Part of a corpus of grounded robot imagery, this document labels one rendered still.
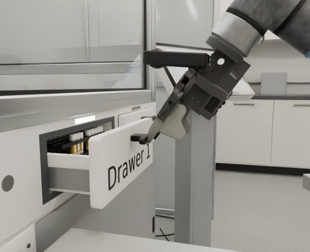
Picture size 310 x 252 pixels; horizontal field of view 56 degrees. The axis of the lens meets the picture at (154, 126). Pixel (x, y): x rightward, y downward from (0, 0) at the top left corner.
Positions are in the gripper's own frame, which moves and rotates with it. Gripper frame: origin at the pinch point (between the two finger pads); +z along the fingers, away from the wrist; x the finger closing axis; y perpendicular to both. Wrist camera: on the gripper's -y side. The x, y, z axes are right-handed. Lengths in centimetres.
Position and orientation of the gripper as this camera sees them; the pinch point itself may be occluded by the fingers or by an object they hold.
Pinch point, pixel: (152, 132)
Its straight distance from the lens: 55.1
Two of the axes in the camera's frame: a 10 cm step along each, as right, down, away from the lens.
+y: 7.9, 6.0, -1.3
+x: 2.6, -1.3, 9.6
